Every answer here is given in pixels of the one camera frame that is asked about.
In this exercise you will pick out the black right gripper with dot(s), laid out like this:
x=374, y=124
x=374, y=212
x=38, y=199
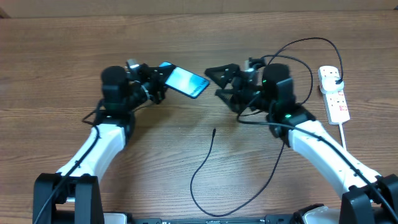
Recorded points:
x=233, y=73

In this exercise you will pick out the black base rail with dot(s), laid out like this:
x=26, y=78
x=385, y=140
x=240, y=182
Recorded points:
x=268, y=219

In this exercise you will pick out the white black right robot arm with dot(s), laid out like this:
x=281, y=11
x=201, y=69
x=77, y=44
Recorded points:
x=366, y=196

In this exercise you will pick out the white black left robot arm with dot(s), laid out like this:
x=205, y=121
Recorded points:
x=72, y=194

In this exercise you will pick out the white charger adapter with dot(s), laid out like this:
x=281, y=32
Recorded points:
x=330, y=85

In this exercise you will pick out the blue screen smartphone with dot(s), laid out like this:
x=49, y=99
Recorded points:
x=187, y=83

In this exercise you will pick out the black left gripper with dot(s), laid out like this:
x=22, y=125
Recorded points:
x=157, y=79

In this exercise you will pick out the white power strip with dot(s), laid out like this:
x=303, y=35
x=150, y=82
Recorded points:
x=335, y=103

